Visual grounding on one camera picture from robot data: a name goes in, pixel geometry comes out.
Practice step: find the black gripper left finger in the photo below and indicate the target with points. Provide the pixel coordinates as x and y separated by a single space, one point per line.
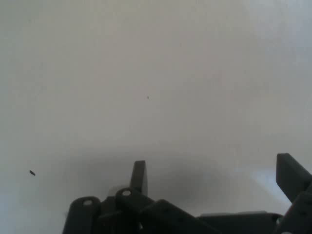
139 175

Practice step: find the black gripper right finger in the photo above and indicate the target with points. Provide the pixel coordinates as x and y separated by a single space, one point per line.
290 175

